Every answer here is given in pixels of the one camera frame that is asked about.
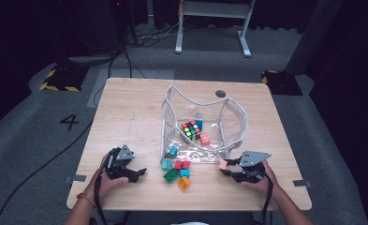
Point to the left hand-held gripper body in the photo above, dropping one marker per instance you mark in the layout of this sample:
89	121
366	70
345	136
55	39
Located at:
119	162

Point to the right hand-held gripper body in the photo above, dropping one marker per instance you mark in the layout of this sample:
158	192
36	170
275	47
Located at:
252	159

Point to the green building block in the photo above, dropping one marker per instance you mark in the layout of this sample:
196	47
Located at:
171	175

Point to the transparent bag with white trim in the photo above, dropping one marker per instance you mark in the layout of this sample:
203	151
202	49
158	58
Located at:
231	125

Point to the red building block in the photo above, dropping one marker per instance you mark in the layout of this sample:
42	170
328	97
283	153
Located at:
182	165

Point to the yellow-orange building block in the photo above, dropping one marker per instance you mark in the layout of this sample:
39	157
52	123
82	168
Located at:
184	183

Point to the dark blue building block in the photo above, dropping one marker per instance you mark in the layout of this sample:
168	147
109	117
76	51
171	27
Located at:
199	125

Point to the multicoloured puzzle cube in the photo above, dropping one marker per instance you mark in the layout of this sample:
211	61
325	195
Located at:
191	130

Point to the person's left hand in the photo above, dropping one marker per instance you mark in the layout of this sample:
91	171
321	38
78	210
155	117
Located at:
105	186

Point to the person's right hand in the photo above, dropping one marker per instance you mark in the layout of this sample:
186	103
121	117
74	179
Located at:
267	184

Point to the light teal building block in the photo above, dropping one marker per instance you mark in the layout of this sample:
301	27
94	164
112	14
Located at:
166	164

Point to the grey tape strip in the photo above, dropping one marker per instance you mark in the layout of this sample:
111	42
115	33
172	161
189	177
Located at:
301	183
75	178

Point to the person's white clothing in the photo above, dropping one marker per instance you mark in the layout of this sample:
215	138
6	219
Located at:
191	223

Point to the dark round table grommet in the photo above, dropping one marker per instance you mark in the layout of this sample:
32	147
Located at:
220	93

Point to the black yellow striped stand base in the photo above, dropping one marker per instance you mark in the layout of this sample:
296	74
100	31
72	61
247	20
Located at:
281	82
63	78

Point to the grey floor plate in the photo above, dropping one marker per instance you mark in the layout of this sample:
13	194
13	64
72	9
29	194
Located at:
116	75

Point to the grey pillar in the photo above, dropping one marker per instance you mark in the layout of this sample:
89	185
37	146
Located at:
312	37

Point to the white metal desk frame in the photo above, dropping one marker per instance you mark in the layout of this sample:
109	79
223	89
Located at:
213	9

